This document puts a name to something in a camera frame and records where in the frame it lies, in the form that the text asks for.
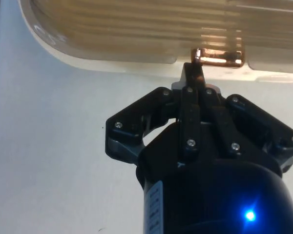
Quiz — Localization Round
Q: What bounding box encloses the cream box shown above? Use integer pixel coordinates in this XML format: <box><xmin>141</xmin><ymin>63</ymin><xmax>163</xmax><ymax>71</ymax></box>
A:
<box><xmin>17</xmin><ymin>0</ymin><xmax>293</xmax><ymax>84</ymax></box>

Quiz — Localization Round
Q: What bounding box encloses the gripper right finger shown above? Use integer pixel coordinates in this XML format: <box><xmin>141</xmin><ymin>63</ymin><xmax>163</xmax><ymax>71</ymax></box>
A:
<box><xmin>197</xmin><ymin>65</ymin><xmax>293</xmax><ymax>174</ymax></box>

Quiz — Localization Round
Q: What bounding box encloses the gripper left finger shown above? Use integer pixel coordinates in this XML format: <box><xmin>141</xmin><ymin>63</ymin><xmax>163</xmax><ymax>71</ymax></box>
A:
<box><xmin>105</xmin><ymin>62</ymin><xmax>201</xmax><ymax>164</ymax></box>

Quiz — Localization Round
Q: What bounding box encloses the rounded box lid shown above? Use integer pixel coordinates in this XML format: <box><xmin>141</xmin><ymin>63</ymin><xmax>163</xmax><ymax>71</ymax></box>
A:
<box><xmin>28</xmin><ymin>0</ymin><xmax>293</xmax><ymax>74</ymax></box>

